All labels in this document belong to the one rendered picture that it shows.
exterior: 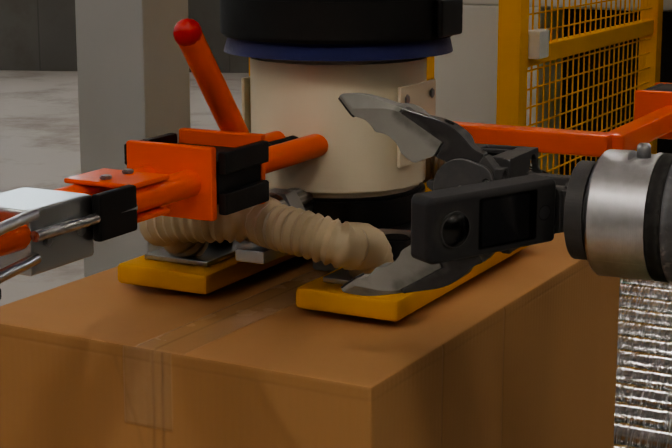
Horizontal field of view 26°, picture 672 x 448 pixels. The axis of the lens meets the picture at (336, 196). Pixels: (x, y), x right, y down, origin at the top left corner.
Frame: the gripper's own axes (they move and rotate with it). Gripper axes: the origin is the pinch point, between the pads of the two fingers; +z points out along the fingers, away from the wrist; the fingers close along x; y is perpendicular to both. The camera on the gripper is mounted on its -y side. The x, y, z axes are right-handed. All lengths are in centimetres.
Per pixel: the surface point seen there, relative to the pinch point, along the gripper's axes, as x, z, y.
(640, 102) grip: 1, -9, 53
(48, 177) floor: -103, 405, 470
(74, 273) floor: -105, 273, 317
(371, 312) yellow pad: -12.1, 2.1, 10.5
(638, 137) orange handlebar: 0.2, -13.3, 36.4
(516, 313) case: -15.0, -5.5, 25.2
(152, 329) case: -13.2, 18.3, 1.6
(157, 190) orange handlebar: 0.8, 11.1, -7.5
